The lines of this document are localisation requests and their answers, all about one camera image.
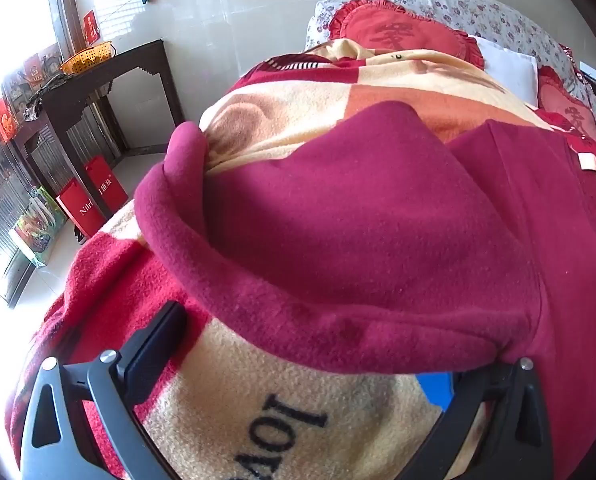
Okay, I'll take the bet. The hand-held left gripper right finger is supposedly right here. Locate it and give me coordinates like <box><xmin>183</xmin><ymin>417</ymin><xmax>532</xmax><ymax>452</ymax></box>
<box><xmin>388</xmin><ymin>357</ymin><xmax>553</xmax><ymax>480</ymax></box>

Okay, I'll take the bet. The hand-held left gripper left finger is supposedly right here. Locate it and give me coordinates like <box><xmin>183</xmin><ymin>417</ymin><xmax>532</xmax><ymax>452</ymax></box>
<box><xmin>20</xmin><ymin>301</ymin><xmax>187</xmax><ymax>480</ymax></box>

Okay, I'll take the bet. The maroon fleece garment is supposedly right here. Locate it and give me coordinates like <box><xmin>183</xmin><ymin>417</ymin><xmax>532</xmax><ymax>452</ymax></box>
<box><xmin>134</xmin><ymin>101</ymin><xmax>596</xmax><ymax>480</ymax></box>

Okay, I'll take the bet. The green printed shopping bag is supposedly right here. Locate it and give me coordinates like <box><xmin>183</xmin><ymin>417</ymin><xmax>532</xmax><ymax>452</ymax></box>
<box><xmin>9</xmin><ymin>186</ymin><xmax>69</xmax><ymax>267</ymax></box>

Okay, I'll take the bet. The red and cream checked blanket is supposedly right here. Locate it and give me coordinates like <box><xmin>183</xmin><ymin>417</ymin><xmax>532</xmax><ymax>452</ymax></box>
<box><xmin>5</xmin><ymin>40</ymin><xmax>596</xmax><ymax>480</ymax></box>

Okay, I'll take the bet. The black plastic bag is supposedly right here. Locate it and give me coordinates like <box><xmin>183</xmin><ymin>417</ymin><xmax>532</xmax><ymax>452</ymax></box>
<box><xmin>23</xmin><ymin>72</ymin><xmax>74</xmax><ymax>121</ymax></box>

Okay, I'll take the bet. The dark wooden table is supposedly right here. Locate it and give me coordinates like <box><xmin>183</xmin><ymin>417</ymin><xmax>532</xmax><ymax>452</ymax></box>
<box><xmin>8</xmin><ymin>39</ymin><xmax>186</xmax><ymax>221</ymax></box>

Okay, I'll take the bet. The orange plastic basket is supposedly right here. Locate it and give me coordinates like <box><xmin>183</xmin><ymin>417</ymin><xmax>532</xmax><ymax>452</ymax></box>
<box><xmin>59</xmin><ymin>40</ymin><xmax>118</xmax><ymax>75</ymax></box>

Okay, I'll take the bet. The small red heart pillow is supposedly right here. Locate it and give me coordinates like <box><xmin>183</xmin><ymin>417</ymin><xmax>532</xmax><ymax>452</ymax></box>
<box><xmin>536</xmin><ymin>65</ymin><xmax>596</xmax><ymax>151</ymax></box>

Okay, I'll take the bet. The white pillow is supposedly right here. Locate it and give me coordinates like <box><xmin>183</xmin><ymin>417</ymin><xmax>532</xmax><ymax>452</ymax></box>
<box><xmin>470</xmin><ymin>35</ymin><xmax>538</xmax><ymax>106</ymax></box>

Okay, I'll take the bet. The large red heart pillow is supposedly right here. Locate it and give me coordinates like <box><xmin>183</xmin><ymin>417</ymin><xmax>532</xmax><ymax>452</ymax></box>
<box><xmin>328</xmin><ymin>0</ymin><xmax>486</xmax><ymax>68</ymax></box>

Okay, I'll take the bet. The red paper wall sign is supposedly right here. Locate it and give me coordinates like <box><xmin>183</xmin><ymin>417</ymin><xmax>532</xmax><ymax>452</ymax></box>
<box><xmin>83</xmin><ymin>9</ymin><xmax>101</xmax><ymax>45</ymax></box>

